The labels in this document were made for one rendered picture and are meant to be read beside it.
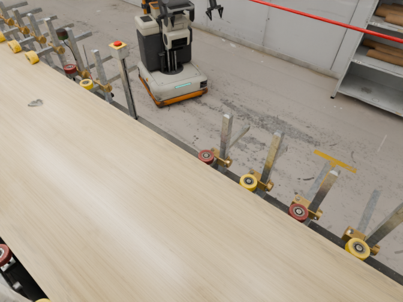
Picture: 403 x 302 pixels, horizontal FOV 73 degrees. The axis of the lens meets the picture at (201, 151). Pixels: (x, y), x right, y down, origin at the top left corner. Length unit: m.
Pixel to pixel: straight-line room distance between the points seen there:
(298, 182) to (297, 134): 0.62
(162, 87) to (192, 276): 2.19
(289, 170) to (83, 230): 1.87
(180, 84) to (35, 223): 2.10
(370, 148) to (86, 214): 2.64
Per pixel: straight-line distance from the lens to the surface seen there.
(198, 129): 2.81
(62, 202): 1.33
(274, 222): 1.19
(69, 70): 2.16
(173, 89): 2.96
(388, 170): 3.00
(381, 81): 3.86
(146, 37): 2.99
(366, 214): 1.47
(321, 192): 1.23
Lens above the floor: 1.92
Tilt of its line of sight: 48 degrees down
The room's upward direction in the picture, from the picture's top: 1 degrees clockwise
